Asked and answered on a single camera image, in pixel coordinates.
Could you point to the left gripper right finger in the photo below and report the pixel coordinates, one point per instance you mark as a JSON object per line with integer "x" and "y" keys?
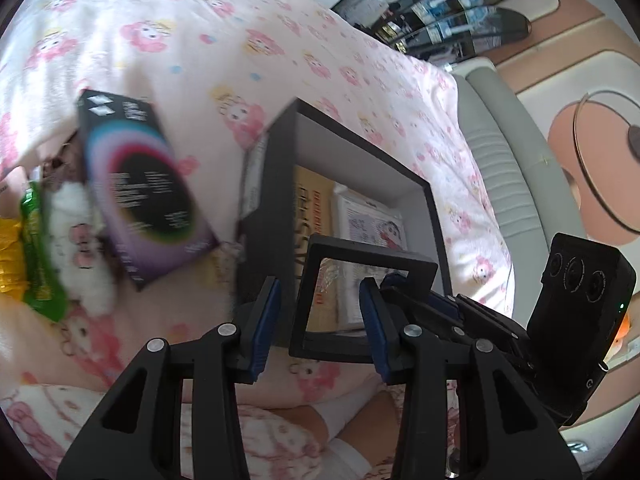
{"x": 505, "y": 431}

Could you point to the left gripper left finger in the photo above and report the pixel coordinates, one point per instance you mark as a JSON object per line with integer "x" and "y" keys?
{"x": 135, "y": 430}

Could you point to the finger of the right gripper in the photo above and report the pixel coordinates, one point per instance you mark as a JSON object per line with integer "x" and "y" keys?
{"x": 457, "y": 318}

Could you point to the small black picture frame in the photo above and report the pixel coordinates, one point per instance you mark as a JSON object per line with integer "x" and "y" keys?
{"x": 379, "y": 323}

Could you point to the cartoon diamond painting kit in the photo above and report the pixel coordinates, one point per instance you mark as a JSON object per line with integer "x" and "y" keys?
{"x": 359, "y": 219}

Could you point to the green snack packet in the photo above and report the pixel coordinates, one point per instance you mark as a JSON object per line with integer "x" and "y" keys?
{"x": 44, "y": 293}

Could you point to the white fluffy plush toy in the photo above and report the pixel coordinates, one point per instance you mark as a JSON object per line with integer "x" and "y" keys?
{"x": 75, "y": 250}

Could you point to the yellow snack packet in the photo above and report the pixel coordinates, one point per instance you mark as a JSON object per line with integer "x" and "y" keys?
{"x": 13, "y": 275}

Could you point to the black Smart Devil box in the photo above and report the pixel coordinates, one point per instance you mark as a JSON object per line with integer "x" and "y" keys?
{"x": 152, "y": 220}

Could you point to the grey padded headboard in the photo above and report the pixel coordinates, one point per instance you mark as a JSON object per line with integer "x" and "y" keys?
{"x": 526, "y": 186}

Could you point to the person's leg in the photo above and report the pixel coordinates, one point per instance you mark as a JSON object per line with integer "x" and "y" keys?
{"x": 357, "y": 432}

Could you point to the black cardboard storage box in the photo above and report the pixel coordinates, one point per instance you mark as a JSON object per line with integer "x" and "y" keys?
{"x": 306, "y": 175}

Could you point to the hand cream tube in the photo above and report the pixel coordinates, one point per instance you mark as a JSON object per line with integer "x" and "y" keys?
{"x": 67, "y": 165}

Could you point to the glass display cabinet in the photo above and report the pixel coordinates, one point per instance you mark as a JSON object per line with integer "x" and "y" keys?
{"x": 440, "y": 32}

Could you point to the pink cartoon blanket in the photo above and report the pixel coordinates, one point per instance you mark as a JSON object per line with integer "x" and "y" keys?
{"x": 217, "y": 73}

